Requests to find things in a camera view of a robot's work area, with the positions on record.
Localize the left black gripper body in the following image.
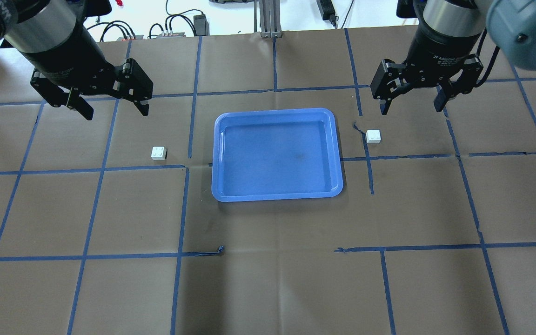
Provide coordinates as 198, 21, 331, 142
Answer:
30, 45, 154, 107

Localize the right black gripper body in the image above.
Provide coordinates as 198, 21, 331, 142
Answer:
370, 40, 483, 101

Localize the white block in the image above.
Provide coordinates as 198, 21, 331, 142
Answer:
365, 129, 382, 144
150, 146, 168, 161

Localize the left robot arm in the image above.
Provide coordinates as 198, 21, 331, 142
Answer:
0, 0, 154, 120

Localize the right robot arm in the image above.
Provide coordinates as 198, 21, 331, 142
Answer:
370, 0, 536, 115

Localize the blue plastic tray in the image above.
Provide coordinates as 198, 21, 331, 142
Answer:
211, 108, 344, 203

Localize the grey USB hub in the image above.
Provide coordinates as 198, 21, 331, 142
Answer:
147, 32, 186, 40

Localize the black power adapter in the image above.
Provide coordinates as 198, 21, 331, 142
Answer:
193, 13, 210, 36

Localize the brown paper table cover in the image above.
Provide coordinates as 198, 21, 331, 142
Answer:
0, 26, 536, 335

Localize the aluminium frame post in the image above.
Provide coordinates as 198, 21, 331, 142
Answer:
255, 0, 283, 38

